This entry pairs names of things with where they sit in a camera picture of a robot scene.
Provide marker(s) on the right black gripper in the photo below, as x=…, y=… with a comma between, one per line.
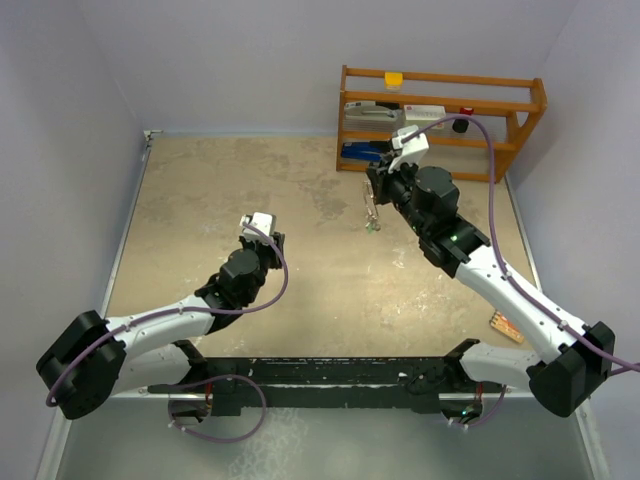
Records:
x=381, y=178

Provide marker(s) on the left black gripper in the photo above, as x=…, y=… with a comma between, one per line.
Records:
x=271, y=249

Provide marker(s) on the metal keyring with keys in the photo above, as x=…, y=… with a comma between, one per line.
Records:
x=372, y=216

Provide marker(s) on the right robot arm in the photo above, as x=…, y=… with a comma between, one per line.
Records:
x=571, y=358

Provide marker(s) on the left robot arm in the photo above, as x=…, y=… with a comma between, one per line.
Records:
x=96, y=357

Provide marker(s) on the black red bottle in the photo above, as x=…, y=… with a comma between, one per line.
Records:
x=461, y=125

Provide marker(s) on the white red box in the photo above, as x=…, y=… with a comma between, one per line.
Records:
x=423, y=115

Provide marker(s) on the blue stapler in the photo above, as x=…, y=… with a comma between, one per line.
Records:
x=367, y=151

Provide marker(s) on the wooden shelf rack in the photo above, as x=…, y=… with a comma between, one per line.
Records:
x=506, y=111

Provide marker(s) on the grey stapler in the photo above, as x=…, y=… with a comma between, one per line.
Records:
x=369, y=110

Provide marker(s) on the yellow cap container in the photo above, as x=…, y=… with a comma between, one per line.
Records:
x=393, y=81

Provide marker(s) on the orange key tag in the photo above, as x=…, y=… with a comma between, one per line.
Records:
x=501, y=324

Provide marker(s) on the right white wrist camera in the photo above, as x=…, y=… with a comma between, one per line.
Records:
x=408, y=145

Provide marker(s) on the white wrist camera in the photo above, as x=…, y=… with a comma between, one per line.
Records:
x=256, y=226
x=408, y=145

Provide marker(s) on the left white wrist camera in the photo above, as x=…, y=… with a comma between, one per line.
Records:
x=256, y=226

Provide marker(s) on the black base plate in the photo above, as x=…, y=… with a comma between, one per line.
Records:
x=422, y=385

